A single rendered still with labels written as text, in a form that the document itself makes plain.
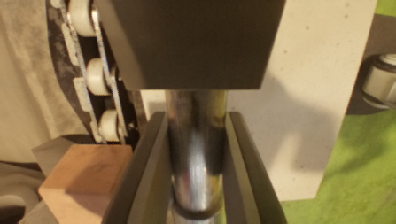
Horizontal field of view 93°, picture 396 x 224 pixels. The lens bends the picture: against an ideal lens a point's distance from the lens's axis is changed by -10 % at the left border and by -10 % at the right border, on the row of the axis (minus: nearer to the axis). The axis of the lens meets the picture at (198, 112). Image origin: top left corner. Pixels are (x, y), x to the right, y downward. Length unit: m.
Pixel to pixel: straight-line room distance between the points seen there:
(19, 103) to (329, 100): 0.39
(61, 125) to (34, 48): 0.11
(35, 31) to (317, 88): 0.32
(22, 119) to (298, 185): 0.41
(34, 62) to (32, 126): 0.11
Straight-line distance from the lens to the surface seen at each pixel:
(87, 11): 0.21
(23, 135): 0.40
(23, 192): 0.37
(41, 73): 0.32
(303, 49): 0.21
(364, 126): 1.57
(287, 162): 0.28
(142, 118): 0.26
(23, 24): 0.31
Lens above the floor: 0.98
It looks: 59 degrees down
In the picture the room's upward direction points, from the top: 179 degrees counter-clockwise
